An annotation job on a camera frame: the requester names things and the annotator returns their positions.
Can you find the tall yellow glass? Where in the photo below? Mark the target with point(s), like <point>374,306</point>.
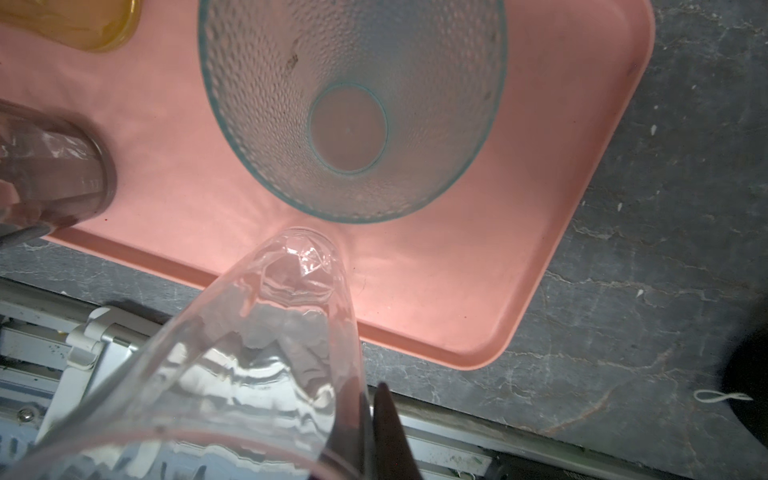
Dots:
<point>90,25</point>

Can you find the tall dark grey glass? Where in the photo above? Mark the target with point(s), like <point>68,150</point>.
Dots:
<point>56,172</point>

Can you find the clear glass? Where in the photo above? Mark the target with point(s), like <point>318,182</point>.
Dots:
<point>243,384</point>

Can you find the white clamp on rail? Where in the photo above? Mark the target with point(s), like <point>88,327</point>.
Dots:
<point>108,338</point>

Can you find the teal dimpled glass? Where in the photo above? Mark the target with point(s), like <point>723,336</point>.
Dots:
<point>354,111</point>

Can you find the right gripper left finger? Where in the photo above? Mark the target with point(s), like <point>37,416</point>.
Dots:
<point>349,449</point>

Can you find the pink tray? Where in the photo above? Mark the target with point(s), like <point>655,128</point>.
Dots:
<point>449,283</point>

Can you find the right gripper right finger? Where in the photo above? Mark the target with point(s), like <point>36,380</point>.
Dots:
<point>393,457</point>

